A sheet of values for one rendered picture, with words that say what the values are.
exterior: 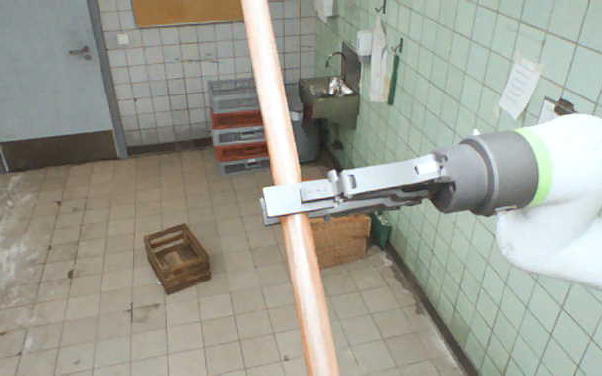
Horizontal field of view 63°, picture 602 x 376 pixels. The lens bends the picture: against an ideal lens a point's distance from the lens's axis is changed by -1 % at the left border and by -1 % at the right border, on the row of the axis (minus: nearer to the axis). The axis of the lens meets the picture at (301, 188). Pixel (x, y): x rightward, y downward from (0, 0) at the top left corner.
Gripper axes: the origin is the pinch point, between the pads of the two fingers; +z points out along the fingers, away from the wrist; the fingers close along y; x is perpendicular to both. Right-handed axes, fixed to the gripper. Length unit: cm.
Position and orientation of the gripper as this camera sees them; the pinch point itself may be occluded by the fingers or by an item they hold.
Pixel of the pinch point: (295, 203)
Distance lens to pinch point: 52.3
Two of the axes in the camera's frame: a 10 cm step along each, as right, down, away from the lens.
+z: -9.7, 1.4, -2.0
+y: -1.5, 2.9, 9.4
